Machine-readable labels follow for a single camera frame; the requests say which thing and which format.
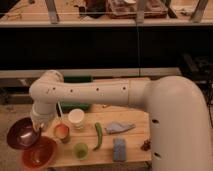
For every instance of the white cup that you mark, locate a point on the white cup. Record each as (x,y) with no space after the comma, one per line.
(76,118)

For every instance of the small green cup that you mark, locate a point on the small green cup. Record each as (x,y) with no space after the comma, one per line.
(80,151)

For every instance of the orange yellow cup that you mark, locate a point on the orange yellow cup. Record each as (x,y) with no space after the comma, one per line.
(61,131)

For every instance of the bunch of red grapes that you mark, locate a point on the bunch of red grapes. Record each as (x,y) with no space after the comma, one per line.
(146,145)

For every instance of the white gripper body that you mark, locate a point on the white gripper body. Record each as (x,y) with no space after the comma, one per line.
(40,121)

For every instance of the blue crumpled cloth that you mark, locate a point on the blue crumpled cloth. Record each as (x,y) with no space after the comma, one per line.
(117,127)

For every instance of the dark maroon bowl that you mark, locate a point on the dark maroon bowl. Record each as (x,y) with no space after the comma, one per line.
(22,135)

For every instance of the white handled utensil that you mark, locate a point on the white handled utensil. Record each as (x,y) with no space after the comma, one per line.
(60,111)

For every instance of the orange bowl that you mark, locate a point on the orange bowl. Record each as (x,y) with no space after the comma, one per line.
(40,155)

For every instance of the green chili pepper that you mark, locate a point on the green chili pepper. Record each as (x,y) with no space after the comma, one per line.
(99,135)

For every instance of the green plastic tray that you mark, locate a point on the green plastic tray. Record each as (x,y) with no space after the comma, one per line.
(68,106)

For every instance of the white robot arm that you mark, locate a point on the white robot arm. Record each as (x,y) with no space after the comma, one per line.
(180,131)

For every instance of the blue sponge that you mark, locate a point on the blue sponge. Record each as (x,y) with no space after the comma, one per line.
(119,150)

